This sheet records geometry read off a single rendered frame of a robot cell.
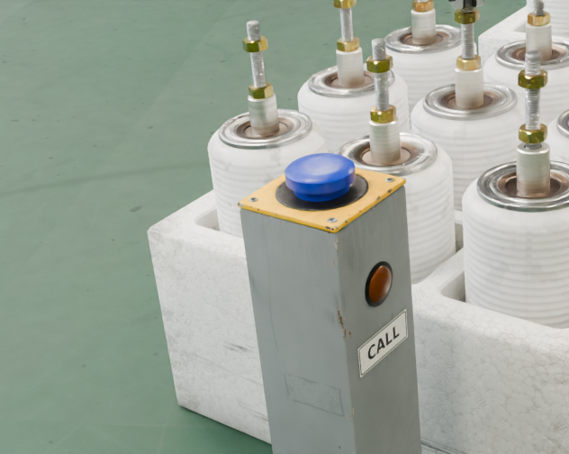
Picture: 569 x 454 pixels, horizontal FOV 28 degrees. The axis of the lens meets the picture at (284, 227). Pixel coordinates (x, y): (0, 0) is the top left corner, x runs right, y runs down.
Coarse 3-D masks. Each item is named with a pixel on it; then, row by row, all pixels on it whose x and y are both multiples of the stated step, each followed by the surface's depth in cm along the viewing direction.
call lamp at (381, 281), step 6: (378, 270) 64; (384, 270) 65; (378, 276) 64; (384, 276) 65; (390, 276) 65; (372, 282) 64; (378, 282) 64; (384, 282) 65; (390, 282) 65; (372, 288) 64; (378, 288) 64; (384, 288) 65; (372, 294) 64; (378, 294) 64; (384, 294) 65; (372, 300) 64; (378, 300) 65
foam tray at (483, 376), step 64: (192, 256) 90; (192, 320) 94; (448, 320) 76; (512, 320) 75; (192, 384) 98; (256, 384) 92; (448, 384) 78; (512, 384) 75; (448, 448) 81; (512, 448) 77
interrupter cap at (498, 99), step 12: (492, 84) 93; (432, 96) 92; (444, 96) 92; (492, 96) 91; (504, 96) 90; (516, 96) 90; (432, 108) 90; (444, 108) 90; (456, 108) 90; (468, 108) 90; (480, 108) 89; (492, 108) 89; (504, 108) 88; (456, 120) 88; (468, 120) 88
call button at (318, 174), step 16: (304, 160) 65; (320, 160) 64; (336, 160) 64; (288, 176) 63; (304, 176) 63; (320, 176) 63; (336, 176) 62; (352, 176) 63; (304, 192) 63; (320, 192) 62; (336, 192) 63
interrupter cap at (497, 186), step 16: (480, 176) 78; (496, 176) 78; (512, 176) 78; (560, 176) 77; (480, 192) 76; (496, 192) 75; (512, 192) 76; (560, 192) 75; (512, 208) 73; (528, 208) 73; (544, 208) 73; (560, 208) 73
